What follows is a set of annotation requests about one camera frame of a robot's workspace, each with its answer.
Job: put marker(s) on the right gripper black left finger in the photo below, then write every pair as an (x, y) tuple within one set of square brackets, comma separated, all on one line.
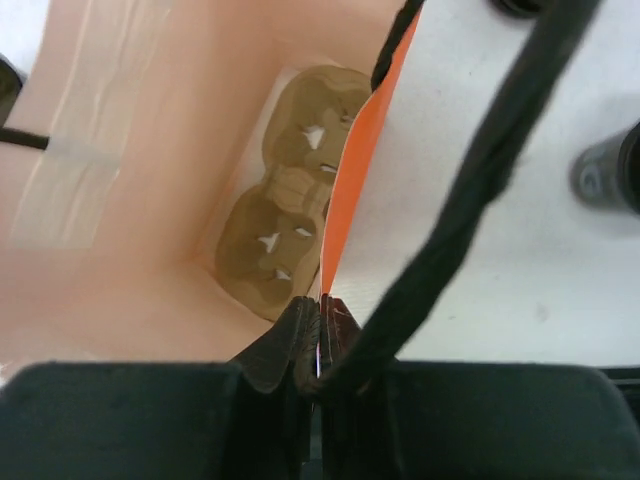
[(242, 419)]

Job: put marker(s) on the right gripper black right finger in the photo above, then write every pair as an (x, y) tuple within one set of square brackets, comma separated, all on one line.
[(461, 420)]

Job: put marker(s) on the brown cardboard cup carrier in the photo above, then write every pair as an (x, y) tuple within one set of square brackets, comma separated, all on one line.
[(269, 249)]

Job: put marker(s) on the dark coffee cup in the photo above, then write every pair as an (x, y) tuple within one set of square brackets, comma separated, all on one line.
[(605, 176), (11, 83)]

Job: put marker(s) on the orange paper bag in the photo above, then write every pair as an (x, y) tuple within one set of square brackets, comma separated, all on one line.
[(155, 109)]

